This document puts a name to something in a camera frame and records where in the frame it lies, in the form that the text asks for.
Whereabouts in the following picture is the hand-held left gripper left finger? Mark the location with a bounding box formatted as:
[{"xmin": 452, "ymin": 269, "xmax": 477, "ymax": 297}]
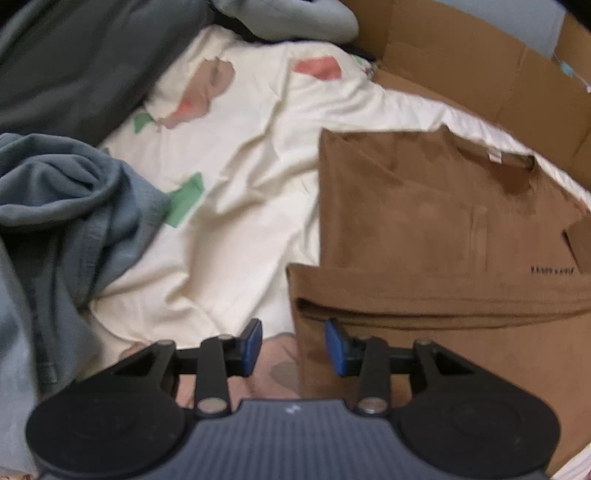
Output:
[{"xmin": 113, "ymin": 318, "xmax": 263, "ymax": 414}]

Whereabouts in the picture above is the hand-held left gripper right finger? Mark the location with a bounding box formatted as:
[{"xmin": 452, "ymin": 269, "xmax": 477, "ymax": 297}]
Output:
[{"xmin": 324, "ymin": 319, "xmax": 476, "ymax": 415}]

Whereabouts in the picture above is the brown printed t-shirt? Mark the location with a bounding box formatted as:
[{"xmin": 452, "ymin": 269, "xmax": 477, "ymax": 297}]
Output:
[{"xmin": 286, "ymin": 124, "xmax": 591, "ymax": 474}]

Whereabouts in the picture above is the cream printed bed sheet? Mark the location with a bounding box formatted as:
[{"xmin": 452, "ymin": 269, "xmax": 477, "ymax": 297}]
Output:
[{"xmin": 88, "ymin": 25, "xmax": 591, "ymax": 480}]

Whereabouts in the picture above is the blue-grey garment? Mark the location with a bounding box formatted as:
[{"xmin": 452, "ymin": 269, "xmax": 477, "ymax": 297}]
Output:
[{"xmin": 0, "ymin": 133, "xmax": 169, "ymax": 476}]

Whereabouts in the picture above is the small floral cloth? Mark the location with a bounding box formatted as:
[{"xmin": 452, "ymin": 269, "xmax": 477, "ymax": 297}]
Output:
[{"xmin": 358, "ymin": 53, "xmax": 382, "ymax": 77}]

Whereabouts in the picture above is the folded brown cardboard sheet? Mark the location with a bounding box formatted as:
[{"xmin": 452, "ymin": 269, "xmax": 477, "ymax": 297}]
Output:
[{"xmin": 339, "ymin": 0, "xmax": 591, "ymax": 190}]

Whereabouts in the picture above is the grey neck pillow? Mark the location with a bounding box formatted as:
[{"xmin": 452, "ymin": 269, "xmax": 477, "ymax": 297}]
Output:
[{"xmin": 212, "ymin": 0, "xmax": 360, "ymax": 44}]

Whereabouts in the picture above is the dark grey duvet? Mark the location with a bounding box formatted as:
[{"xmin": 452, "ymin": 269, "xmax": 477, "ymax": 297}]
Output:
[{"xmin": 0, "ymin": 0, "xmax": 215, "ymax": 148}]

